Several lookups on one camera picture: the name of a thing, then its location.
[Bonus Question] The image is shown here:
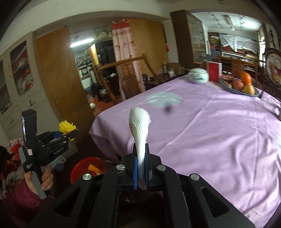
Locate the white ceramic lidded jar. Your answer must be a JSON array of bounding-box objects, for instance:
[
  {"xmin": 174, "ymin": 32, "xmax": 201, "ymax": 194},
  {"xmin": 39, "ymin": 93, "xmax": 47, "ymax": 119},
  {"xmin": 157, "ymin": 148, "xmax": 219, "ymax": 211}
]
[{"xmin": 188, "ymin": 68, "xmax": 209, "ymax": 84}]

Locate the purple tablecloth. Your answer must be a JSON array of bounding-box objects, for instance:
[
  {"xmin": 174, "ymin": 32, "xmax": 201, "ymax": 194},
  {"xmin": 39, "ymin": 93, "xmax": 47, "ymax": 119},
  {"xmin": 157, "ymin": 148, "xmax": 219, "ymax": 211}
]
[{"xmin": 90, "ymin": 77, "xmax": 280, "ymax": 227}]

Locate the orange fruit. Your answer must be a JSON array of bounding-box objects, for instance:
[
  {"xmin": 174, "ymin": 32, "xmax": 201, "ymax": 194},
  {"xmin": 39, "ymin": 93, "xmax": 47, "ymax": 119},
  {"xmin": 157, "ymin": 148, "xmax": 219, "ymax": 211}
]
[{"xmin": 240, "ymin": 72, "xmax": 252, "ymax": 85}]

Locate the red white box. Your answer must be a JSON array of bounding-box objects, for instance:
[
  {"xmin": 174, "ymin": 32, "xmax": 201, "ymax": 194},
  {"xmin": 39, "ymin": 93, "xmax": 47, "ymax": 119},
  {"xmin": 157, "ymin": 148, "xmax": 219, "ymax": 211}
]
[{"xmin": 207, "ymin": 62, "xmax": 222, "ymax": 83}]

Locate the yellow pompom toy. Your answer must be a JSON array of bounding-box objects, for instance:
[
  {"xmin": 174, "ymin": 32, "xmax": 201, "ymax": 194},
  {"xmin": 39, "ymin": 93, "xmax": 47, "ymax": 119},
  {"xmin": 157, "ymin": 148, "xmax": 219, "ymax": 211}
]
[{"xmin": 58, "ymin": 120, "xmax": 78, "ymax": 137}]

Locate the red mesh waste basket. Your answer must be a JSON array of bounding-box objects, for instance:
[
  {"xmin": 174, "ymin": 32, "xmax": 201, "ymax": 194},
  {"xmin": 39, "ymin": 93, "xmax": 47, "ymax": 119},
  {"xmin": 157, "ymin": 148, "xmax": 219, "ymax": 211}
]
[{"xmin": 70, "ymin": 157, "xmax": 107, "ymax": 184}]

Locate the orange yellow carton box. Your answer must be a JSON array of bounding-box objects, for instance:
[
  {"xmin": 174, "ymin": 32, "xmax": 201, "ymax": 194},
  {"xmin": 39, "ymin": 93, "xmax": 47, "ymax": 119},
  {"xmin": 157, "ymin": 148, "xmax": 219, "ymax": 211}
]
[{"xmin": 88, "ymin": 164, "xmax": 105, "ymax": 175}]

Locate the round embroidered screen ornament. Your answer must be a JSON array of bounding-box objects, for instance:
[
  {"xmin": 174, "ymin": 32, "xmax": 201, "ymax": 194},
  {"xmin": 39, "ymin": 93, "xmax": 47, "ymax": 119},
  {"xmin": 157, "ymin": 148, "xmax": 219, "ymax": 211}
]
[{"xmin": 263, "ymin": 48, "xmax": 280, "ymax": 100}]

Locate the person's left hand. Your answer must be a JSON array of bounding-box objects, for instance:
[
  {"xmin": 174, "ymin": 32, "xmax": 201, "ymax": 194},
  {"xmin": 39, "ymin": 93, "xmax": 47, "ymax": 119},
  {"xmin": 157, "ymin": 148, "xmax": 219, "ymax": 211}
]
[{"xmin": 24, "ymin": 164, "xmax": 53, "ymax": 195}]

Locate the white wall cabinet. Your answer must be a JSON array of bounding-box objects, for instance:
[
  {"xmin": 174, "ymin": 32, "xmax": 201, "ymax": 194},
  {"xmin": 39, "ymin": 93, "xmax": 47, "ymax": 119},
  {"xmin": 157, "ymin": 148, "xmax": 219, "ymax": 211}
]
[{"xmin": 1, "ymin": 33, "xmax": 59, "ymax": 139}]

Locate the glass door display cabinet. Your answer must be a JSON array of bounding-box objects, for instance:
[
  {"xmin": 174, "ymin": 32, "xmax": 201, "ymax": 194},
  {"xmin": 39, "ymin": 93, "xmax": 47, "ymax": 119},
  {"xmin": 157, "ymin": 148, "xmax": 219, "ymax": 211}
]
[{"xmin": 170, "ymin": 10, "xmax": 207, "ymax": 69}]

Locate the wooden armchair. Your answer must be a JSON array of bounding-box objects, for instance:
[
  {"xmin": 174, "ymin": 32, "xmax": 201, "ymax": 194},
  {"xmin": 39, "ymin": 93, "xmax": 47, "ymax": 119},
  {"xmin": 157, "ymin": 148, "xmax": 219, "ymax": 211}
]
[{"xmin": 95, "ymin": 54, "xmax": 163, "ymax": 105}]

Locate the red apple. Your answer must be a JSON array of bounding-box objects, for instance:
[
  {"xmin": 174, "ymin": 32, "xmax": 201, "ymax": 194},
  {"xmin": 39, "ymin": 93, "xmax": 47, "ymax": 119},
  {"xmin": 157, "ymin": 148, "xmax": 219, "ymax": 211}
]
[{"xmin": 232, "ymin": 79, "xmax": 244, "ymax": 91}]

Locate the blue fruit plate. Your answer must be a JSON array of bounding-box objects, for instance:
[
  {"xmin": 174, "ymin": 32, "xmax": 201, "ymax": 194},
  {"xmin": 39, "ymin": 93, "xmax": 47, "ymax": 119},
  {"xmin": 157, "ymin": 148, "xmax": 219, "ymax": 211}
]
[{"xmin": 219, "ymin": 78, "xmax": 261, "ymax": 98}]

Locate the yellow pear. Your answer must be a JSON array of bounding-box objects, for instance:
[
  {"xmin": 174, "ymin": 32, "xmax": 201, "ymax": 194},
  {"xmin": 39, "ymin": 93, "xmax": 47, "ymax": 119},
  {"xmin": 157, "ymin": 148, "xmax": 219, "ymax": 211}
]
[{"xmin": 242, "ymin": 84, "xmax": 256, "ymax": 95}]

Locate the pink floral curtain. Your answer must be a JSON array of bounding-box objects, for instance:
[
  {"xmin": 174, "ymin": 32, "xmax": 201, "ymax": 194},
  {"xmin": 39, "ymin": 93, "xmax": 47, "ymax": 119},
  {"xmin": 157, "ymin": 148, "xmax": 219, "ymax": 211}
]
[{"xmin": 112, "ymin": 19, "xmax": 145, "ymax": 101}]

